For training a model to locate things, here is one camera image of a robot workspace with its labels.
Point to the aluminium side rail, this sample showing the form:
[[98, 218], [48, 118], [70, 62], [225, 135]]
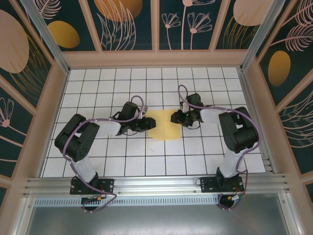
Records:
[[266, 161]]

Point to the aluminium frame post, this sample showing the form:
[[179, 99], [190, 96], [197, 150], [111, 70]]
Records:
[[261, 29], [46, 31]]

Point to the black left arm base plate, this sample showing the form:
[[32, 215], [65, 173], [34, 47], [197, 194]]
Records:
[[107, 186]]

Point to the yellow cloth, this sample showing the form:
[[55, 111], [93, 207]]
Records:
[[163, 129]]

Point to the aluminium mounting rail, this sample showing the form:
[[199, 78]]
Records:
[[156, 183]]

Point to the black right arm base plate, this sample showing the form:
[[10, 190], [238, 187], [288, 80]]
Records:
[[207, 186]]

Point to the grey metal panel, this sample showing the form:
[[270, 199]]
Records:
[[156, 220]]

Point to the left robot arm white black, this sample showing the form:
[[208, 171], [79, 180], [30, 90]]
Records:
[[84, 169]]

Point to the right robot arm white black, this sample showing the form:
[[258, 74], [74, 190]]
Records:
[[228, 164]]

